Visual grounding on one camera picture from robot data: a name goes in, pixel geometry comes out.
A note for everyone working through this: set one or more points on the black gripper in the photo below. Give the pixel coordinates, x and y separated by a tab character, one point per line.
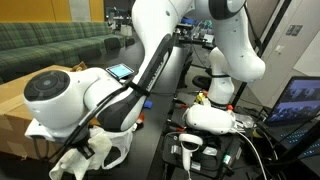
85	146

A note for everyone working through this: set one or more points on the green plaid couch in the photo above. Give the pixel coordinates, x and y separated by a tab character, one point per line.
33	43

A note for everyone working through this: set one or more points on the open black laptop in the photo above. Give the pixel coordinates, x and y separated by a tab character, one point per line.
293	106

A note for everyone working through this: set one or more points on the white wall light switch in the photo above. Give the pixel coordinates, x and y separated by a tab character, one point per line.
279	49

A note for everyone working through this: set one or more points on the white VR controller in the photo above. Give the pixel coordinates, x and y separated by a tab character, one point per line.
188	146

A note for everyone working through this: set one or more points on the black perforated mounting board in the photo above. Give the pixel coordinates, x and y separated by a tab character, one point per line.
213	156

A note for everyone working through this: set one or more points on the blue sponge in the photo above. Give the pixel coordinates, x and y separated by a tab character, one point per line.
148	104

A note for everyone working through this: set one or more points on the yellow emergency stop button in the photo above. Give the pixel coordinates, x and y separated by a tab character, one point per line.
201	98

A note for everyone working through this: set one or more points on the cardboard box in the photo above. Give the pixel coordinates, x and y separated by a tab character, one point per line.
13	100

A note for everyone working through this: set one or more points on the tablet with white screen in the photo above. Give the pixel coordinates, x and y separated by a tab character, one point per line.
120	70

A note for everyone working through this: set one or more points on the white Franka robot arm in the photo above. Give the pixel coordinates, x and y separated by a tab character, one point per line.
66	96

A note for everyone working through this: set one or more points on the white plastic bag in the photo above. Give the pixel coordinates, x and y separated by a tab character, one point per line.
120	146

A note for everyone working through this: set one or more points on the white VR headset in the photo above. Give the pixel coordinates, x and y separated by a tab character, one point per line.
210	118

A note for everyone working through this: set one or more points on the white cloth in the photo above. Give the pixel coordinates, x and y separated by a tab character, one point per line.
93	146

